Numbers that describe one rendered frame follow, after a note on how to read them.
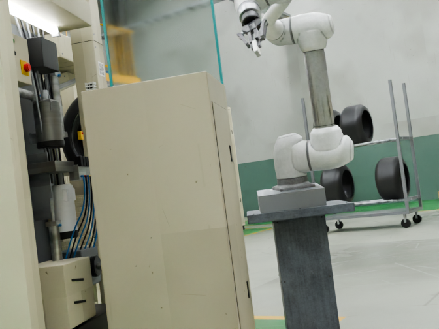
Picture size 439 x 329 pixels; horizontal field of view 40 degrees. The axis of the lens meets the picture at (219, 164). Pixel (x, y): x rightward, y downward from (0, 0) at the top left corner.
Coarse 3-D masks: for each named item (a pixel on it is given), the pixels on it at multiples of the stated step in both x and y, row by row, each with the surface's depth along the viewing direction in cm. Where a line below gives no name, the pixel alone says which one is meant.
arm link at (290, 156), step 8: (280, 136) 299; (288, 136) 297; (296, 136) 297; (280, 144) 297; (288, 144) 295; (296, 144) 295; (304, 144) 295; (280, 152) 296; (288, 152) 295; (296, 152) 294; (304, 152) 293; (280, 160) 297; (288, 160) 295; (296, 160) 294; (304, 160) 293; (280, 168) 297; (288, 168) 295; (296, 168) 295; (304, 168) 295; (280, 176) 298; (288, 176) 296; (296, 176) 295
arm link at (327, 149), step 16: (304, 16) 284; (320, 16) 281; (304, 32) 283; (320, 32) 281; (304, 48) 286; (320, 48) 285; (320, 64) 286; (320, 80) 287; (320, 96) 288; (320, 112) 289; (320, 128) 291; (336, 128) 290; (320, 144) 289; (336, 144) 288; (352, 144) 290; (320, 160) 290; (336, 160) 289
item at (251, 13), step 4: (248, 12) 228; (252, 12) 228; (256, 12) 229; (244, 16) 228; (248, 16) 227; (252, 16) 227; (256, 16) 228; (244, 20) 228; (248, 20) 228; (252, 20) 228; (256, 20) 226; (260, 20) 225; (244, 24) 229; (248, 24) 228; (256, 24) 225; (244, 28) 228; (252, 28) 225; (244, 32) 227; (252, 32) 226
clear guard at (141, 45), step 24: (120, 0) 289; (144, 0) 286; (168, 0) 284; (192, 0) 282; (120, 24) 288; (144, 24) 286; (168, 24) 284; (192, 24) 281; (120, 48) 288; (144, 48) 286; (168, 48) 284; (192, 48) 281; (216, 48) 278; (120, 72) 288; (144, 72) 286; (168, 72) 283; (192, 72) 281; (216, 72) 279
